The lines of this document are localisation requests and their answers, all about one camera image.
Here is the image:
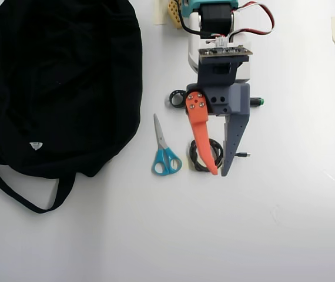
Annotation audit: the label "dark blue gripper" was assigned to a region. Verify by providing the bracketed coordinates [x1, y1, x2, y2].
[185, 82, 252, 177]

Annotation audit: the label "red white black servo cable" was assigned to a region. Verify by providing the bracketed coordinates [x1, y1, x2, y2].
[228, 1, 276, 38]

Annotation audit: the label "yellow perforated base bracket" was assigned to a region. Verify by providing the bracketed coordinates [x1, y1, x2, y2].
[166, 0, 183, 30]

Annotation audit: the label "black fabric bag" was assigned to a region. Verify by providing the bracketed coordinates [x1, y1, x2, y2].
[0, 0, 143, 214]

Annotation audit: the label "black strap ring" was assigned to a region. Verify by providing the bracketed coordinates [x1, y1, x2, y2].
[165, 89, 187, 110]

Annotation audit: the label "black coiled USB cable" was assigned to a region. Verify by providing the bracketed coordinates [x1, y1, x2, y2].
[189, 137, 252, 174]

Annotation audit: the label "blue handled scissors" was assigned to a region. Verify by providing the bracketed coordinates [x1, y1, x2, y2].
[151, 113, 183, 177]

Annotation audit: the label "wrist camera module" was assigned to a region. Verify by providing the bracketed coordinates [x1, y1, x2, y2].
[197, 45, 254, 86]

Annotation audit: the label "black camera cable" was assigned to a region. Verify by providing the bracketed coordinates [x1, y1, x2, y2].
[180, 8, 213, 38]

